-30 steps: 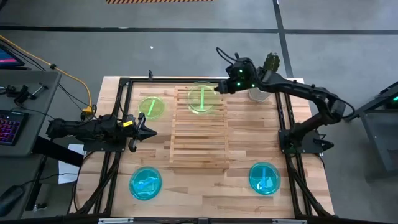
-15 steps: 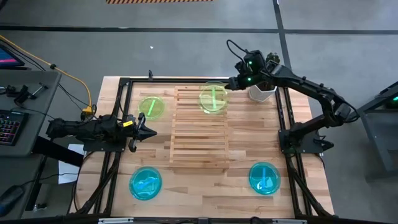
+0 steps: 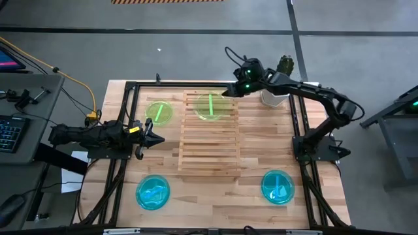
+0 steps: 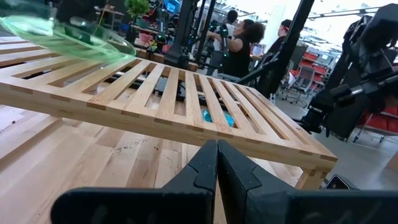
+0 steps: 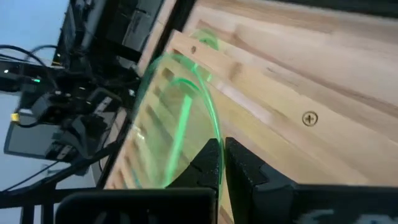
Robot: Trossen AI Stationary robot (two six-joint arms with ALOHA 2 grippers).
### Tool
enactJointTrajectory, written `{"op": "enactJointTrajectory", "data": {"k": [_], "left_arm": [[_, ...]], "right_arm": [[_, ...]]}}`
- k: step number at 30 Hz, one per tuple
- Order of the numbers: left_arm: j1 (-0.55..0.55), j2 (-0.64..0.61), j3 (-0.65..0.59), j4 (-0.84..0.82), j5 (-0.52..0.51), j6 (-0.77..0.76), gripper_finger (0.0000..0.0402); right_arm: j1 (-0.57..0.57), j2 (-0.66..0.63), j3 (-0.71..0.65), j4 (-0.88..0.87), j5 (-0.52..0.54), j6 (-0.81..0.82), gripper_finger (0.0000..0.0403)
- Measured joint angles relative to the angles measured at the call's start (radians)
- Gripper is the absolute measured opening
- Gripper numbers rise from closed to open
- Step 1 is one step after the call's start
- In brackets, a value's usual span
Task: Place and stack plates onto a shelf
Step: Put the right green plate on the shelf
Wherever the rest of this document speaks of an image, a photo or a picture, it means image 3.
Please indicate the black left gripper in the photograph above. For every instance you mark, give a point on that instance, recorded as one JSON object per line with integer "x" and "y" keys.
{"x": 141, "y": 150}

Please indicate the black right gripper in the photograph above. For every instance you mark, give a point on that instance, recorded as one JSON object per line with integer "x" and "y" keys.
{"x": 249, "y": 87}

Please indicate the translucent green striped plate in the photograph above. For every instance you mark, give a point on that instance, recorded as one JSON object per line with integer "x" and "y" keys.
{"x": 159, "y": 113}
{"x": 210, "y": 109}

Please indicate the translucent blue striped plate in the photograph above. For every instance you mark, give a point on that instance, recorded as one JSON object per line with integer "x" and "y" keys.
{"x": 153, "y": 192}
{"x": 278, "y": 187}

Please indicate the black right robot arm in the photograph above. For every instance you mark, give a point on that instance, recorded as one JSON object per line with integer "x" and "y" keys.
{"x": 310, "y": 89}

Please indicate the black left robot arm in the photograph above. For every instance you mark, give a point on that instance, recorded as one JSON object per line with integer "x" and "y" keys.
{"x": 98, "y": 134}

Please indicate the wooden slatted shelf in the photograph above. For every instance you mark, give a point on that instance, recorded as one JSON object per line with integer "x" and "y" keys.
{"x": 209, "y": 153}

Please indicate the white plant pot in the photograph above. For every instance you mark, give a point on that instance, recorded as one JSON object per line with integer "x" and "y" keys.
{"x": 272, "y": 99}

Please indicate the green cactus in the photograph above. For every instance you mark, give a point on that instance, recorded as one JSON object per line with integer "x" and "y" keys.
{"x": 285, "y": 64}

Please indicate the white paper sheet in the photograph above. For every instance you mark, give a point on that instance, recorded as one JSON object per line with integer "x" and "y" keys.
{"x": 70, "y": 182}

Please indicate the grey desk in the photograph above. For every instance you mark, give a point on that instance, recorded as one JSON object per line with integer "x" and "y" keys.
{"x": 39, "y": 130}

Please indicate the black desk clamp tool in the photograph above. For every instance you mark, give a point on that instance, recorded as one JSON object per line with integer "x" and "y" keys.
{"x": 24, "y": 98}

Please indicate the black backlit keyboard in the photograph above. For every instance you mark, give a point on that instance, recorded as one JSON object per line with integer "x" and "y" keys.
{"x": 11, "y": 134}

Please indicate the black computer mouse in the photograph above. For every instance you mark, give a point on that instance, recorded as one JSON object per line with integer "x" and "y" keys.
{"x": 11, "y": 207}

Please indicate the computer monitor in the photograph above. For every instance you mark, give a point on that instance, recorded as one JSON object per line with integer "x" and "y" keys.
{"x": 8, "y": 60}

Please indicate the dark neighbouring robot station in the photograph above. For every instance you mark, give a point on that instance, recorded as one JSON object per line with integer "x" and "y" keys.
{"x": 392, "y": 130}

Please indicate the black metal table frame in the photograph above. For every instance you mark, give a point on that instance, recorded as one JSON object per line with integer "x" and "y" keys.
{"x": 179, "y": 84}

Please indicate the small black frame clamp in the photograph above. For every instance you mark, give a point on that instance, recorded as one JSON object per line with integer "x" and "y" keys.
{"x": 158, "y": 78}

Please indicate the silver frame bracket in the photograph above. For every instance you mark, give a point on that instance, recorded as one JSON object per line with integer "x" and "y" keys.
{"x": 303, "y": 232}
{"x": 121, "y": 231}

